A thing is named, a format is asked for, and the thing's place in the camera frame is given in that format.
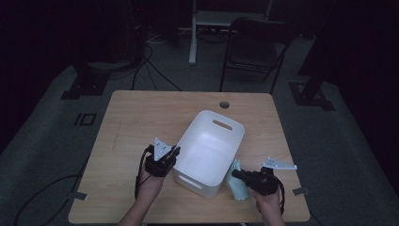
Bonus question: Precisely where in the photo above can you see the white plastic basket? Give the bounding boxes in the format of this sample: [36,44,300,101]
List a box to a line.
[171,109,246,199]

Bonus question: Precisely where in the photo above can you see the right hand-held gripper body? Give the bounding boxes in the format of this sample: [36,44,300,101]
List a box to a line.
[247,156,298,197]

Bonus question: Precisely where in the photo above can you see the person's left hand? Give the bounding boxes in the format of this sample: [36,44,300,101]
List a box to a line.
[137,169,167,205]

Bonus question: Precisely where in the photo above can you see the hand-held gripper cable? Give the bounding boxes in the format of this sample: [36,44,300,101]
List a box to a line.
[277,179,286,217]
[134,144,152,201]

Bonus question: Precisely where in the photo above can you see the black stand base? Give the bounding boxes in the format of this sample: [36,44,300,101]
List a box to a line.
[60,60,111,101]
[288,31,336,111]

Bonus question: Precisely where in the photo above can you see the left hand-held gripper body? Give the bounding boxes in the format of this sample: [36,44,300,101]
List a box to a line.
[144,137,177,178]

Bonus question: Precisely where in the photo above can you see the left hand-held gripper cable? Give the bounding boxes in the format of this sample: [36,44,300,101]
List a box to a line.
[134,144,152,201]

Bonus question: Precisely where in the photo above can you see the person's right hand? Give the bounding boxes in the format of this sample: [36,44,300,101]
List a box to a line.
[250,187,282,220]

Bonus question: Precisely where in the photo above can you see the black folding chair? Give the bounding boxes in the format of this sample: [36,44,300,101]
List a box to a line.
[218,17,297,95]

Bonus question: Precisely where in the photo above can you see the right hand-held gripper cable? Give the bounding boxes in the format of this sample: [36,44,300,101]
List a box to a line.
[277,179,286,217]

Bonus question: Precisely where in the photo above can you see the grey tape piece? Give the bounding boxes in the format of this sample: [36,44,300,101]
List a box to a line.
[292,186,311,196]
[67,191,88,202]

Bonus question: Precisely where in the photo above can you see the black floor cable bundle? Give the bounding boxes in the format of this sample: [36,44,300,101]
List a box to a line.
[131,43,183,92]

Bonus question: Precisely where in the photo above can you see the light blue cloth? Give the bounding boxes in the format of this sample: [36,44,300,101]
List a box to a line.
[226,159,250,202]

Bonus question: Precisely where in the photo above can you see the white metal desk frame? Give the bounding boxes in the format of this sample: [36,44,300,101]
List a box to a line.
[187,0,274,66]

